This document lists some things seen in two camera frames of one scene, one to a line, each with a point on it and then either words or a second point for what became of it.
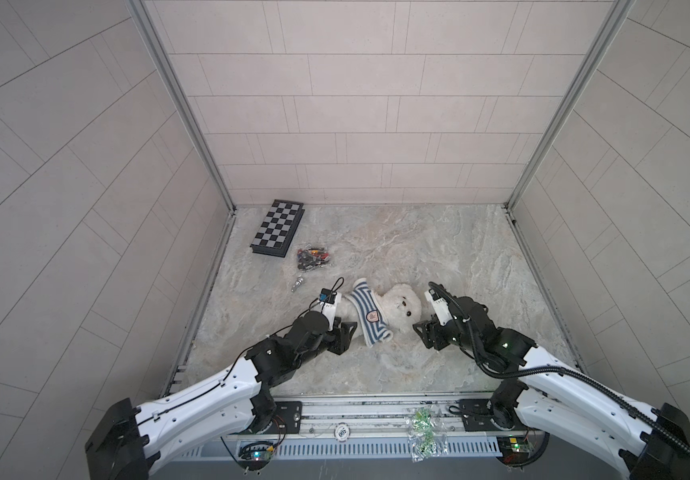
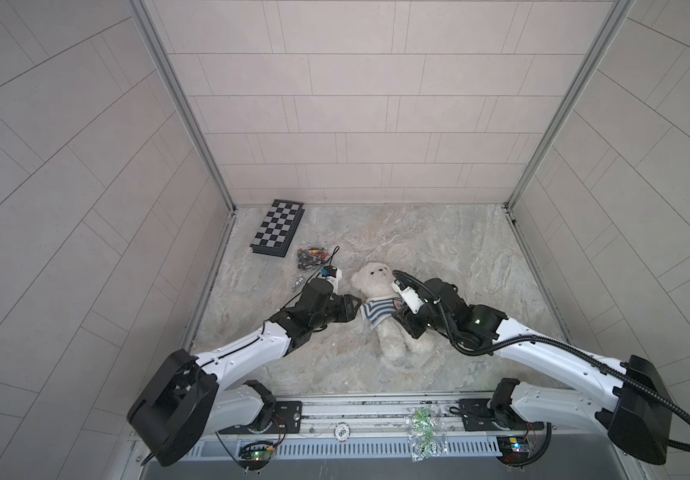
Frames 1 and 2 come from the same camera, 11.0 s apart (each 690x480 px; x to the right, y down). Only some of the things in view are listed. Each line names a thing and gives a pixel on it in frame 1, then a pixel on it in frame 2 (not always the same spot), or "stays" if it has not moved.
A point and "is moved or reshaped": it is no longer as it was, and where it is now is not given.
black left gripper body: x=335 y=341 to x=338 y=311
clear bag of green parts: x=426 y=433 stays
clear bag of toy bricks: x=309 y=258 stays
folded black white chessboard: x=278 y=228 stays
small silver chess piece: x=299 y=281 stays
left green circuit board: x=255 y=455 stays
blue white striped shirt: x=371 y=315 is moved or reshaped
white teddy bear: x=398 y=305 is moved or reshaped
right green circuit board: x=513 y=449 stays
